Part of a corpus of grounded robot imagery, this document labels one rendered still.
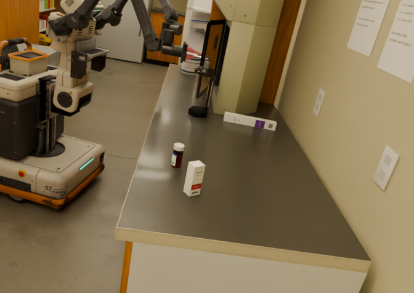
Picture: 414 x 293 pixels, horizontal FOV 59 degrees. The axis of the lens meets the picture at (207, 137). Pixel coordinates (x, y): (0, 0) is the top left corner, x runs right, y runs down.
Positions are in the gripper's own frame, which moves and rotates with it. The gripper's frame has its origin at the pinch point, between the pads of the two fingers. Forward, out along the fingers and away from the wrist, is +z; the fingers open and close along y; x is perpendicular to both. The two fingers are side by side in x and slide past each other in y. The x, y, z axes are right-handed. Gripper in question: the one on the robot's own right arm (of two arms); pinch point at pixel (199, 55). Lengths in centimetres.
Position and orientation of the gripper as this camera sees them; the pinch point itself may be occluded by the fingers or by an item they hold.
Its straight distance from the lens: 198.8
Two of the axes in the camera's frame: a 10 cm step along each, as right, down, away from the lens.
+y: 1.9, -9.1, -3.7
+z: 9.8, 1.7, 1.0
